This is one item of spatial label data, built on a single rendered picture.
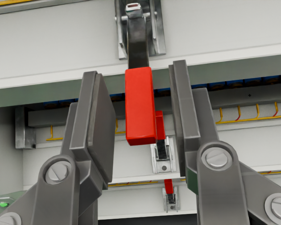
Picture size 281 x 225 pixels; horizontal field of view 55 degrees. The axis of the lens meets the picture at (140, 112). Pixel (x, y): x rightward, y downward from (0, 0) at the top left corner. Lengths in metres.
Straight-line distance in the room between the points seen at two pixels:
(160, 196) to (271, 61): 0.37
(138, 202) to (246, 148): 0.25
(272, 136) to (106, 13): 0.24
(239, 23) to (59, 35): 0.11
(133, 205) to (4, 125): 0.28
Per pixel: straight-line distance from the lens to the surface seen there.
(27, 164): 0.38
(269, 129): 0.35
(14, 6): 0.20
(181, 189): 0.51
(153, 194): 0.51
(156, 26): 0.17
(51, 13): 0.19
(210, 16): 0.17
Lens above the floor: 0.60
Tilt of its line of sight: 56 degrees down
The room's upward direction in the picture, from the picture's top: 15 degrees counter-clockwise
